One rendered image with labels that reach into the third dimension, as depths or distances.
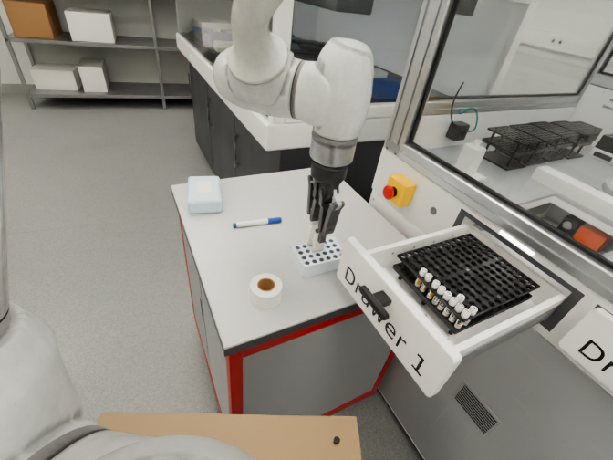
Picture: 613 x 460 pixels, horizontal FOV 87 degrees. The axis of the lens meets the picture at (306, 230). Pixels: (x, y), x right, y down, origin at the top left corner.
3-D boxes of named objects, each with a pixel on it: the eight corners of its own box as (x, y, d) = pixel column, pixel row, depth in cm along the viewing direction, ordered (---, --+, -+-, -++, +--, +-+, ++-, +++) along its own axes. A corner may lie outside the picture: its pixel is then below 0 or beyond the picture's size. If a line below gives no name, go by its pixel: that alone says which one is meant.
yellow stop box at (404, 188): (396, 209, 92) (403, 187, 88) (380, 195, 97) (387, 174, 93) (410, 205, 94) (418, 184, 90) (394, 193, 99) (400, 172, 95)
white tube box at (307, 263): (302, 278, 77) (304, 266, 75) (288, 256, 83) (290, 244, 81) (347, 266, 82) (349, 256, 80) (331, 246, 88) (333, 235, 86)
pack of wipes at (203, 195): (223, 213, 94) (222, 200, 91) (188, 214, 91) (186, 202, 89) (220, 186, 105) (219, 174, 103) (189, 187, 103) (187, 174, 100)
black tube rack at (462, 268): (449, 342, 59) (463, 320, 55) (389, 276, 70) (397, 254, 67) (524, 307, 68) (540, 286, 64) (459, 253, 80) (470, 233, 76)
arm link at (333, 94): (366, 129, 66) (305, 115, 68) (386, 41, 56) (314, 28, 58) (357, 148, 57) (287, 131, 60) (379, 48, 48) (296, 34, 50)
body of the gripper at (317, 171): (357, 167, 64) (348, 205, 70) (337, 149, 70) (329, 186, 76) (323, 171, 62) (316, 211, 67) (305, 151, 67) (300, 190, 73)
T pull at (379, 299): (382, 322, 53) (385, 318, 52) (357, 289, 58) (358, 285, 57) (400, 316, 54) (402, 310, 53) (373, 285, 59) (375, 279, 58)
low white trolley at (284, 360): (233, 478, 107) (223, 349, 61) (192, 329, 149) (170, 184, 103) (373, 404, 131) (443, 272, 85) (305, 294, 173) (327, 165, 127)
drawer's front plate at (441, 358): (428, 399, 52) (455, 361, 45) (336, 275, 71) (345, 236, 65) (436, 394, 52) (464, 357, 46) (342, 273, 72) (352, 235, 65)
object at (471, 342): (432, 381, 53) (446, 360, 49) (348, 273, 70) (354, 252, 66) (567, 308, 69) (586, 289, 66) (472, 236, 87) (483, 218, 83)
